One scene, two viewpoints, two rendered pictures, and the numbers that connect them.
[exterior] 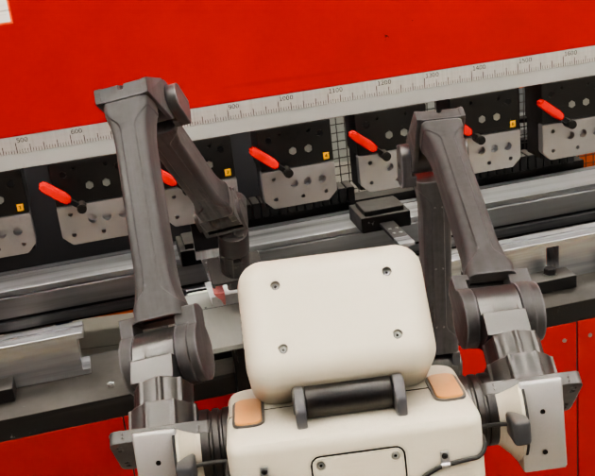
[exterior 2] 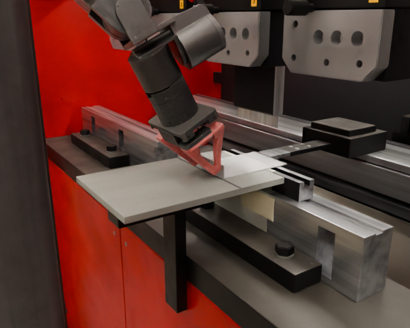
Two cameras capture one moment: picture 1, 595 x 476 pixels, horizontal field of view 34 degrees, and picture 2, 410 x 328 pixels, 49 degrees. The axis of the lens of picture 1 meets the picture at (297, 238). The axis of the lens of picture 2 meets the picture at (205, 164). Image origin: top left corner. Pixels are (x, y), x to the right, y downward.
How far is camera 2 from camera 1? 1.67 m
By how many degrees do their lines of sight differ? 63
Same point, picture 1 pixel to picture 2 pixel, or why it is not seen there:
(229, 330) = (133, 180)
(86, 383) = not seen: hidden behind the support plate
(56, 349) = (145, 148)
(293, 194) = (314, 55)
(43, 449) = (92, 210)
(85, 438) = (105, 221)
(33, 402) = not seen: hidden behind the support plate
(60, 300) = (236, 135)
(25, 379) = (133, 161)
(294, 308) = not seen: outside the picture
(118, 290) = (269, 146)
